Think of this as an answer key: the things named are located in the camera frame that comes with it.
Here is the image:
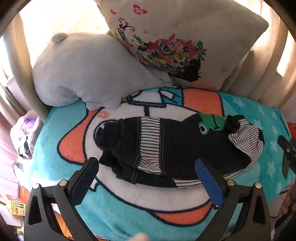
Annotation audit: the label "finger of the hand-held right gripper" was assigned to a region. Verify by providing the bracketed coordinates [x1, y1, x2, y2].
[277, 136, 296, 179]

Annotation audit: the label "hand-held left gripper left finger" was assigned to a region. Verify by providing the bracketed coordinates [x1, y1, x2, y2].
[24, 157, 99, 241]

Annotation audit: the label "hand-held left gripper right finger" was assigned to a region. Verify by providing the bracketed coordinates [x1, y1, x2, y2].
[195, 157, 271, 241]

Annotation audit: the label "navy pants with striped panels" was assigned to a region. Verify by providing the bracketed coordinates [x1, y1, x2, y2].
[99, 113, 265, 189]

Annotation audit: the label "person's right hand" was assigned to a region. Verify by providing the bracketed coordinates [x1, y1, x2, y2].
[278, 185, 296, 218]

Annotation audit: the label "cartoon printed fleece blanket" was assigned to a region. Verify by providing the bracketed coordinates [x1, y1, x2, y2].
[29, 85, 293, 241]

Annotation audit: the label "orange yellow cardboard box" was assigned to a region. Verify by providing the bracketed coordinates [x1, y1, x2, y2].
[6, 194, 28, 217]

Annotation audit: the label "white plastic bag purple print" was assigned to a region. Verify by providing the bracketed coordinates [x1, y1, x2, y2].
[10, 111, 44, 158]

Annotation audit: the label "beige padded headboard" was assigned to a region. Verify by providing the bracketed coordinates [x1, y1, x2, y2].
[2, 0, 292, 123]

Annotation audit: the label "grey plush pillow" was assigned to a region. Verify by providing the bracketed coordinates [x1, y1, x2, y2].
[32, 32, 174, 111]

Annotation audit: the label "cream floral print cushion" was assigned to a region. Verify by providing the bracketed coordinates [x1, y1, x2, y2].
[97, 0, 270, 91]

